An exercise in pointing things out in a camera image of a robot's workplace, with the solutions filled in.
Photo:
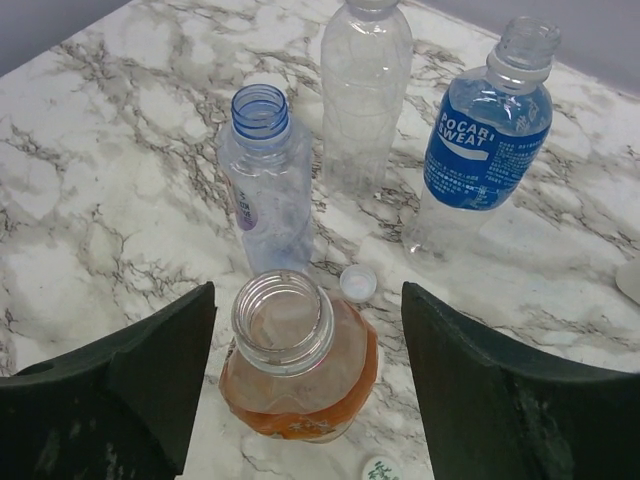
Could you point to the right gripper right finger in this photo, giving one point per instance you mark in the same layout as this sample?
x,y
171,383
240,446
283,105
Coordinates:
x,y
495,408

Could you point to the purple label water bottle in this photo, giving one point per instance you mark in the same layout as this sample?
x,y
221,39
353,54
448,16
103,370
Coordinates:
x,y
265,155

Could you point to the white green printed bottle cap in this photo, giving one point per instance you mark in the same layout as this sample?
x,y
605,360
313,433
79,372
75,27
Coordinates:
x,y
381,467

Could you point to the orange label drink bottle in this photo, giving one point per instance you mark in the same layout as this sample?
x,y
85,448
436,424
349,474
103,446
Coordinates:
x,y
302,362

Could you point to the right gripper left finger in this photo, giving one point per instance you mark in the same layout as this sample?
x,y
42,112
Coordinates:
x,y
121,407

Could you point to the clear unlabelled plastic bottle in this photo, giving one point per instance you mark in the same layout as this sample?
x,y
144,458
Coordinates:
x,y
366,56

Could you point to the white water bottle cap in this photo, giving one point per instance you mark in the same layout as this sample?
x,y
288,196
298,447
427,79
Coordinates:
x,y
358,283

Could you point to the blue label Pocari bottle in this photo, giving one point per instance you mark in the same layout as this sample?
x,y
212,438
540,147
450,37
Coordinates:
x,y
491,124

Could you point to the white PVC pipe frame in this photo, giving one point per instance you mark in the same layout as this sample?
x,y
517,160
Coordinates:
x,y
628,280

